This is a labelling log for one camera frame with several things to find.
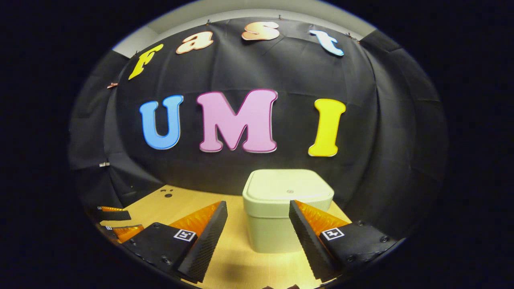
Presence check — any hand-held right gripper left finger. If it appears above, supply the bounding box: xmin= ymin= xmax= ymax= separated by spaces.
xmin=122 ymin=201 xmax=228 ymax=283

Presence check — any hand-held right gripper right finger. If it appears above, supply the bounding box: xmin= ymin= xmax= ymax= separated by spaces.
xmin=289 ymin=200 xmax=398 ymax=283

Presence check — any green desktop garbage bin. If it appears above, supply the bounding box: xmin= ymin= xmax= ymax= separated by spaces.
xmin=242 ymin=169 xmax=335 ymax=254

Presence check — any wooden desktop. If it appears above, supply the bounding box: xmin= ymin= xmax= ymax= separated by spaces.
xmin=100 ymin=185 xmax=354 ymax=289

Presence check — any black backdrop cloth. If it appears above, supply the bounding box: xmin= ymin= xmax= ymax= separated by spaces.
xmin=68 ymin=17 xmax=448 ymax=241

